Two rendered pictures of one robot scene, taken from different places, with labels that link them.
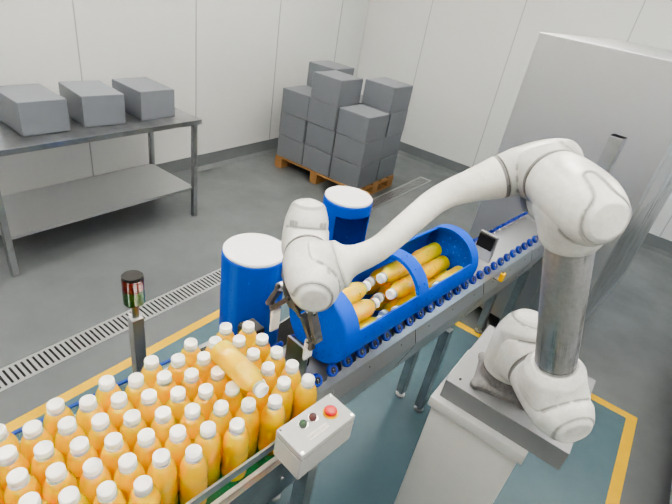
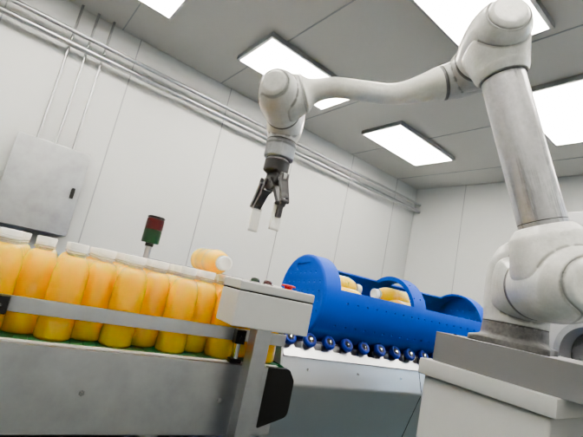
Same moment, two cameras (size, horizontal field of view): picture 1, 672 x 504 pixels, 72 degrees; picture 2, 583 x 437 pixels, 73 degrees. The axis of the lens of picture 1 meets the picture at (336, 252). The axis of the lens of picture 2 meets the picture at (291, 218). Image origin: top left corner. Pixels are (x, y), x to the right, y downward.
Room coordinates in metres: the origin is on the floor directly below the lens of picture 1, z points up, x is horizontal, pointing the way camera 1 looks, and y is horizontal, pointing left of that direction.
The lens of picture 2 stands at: (-0.06, -0.41, 1.10)
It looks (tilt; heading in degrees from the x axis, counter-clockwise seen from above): 10 degrees up; 22
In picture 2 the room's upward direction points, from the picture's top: 12 degrees clockwise
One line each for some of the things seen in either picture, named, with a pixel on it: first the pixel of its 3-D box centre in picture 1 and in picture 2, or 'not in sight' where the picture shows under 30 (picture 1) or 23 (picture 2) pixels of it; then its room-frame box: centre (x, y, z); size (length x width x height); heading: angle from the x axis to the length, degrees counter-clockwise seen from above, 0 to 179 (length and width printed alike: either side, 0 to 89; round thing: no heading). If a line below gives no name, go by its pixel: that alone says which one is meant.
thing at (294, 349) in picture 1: (297, 356); not in sight; (1.17, 0.06, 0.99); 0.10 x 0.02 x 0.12; 51
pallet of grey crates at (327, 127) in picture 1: (341, 127); not in sight; (5.33, 0.20, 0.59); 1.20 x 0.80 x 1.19; 58
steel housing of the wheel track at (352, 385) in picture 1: (445, 296); (467, 399); (1.99, -0.59, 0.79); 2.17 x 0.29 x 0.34; 141
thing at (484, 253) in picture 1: (484, 246); not in sight; (2.21, -0.77, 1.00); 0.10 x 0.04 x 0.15; 51
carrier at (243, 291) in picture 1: (249, 326); not in sight; (1.72, 0.35, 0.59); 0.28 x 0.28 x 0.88
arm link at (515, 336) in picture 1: (521, 344); (520, 283); (1.13, -0.61, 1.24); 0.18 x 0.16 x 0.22; 13
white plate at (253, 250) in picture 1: (255, 249); not in sight; (1.72, 0.35, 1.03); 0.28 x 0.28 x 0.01
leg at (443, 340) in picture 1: (432, 371); not in sight; (1.94, -0.65, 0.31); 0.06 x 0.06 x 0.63; 51
